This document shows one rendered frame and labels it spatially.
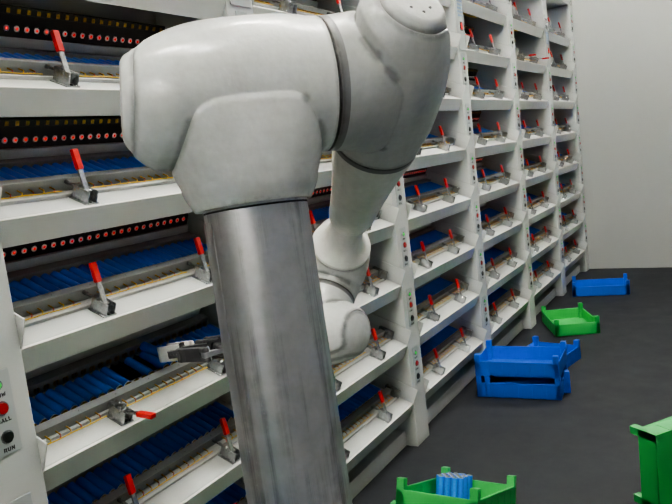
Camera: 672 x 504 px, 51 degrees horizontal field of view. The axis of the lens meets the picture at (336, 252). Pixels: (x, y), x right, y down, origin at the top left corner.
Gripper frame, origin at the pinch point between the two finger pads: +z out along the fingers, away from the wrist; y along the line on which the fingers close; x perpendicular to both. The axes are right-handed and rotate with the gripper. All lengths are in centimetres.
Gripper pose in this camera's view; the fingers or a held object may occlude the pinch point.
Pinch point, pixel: (176, 351)
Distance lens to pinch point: 139.9
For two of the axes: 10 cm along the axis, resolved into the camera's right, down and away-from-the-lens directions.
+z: -8.3, 1.6, 5.4
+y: -5.1, 1.7, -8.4
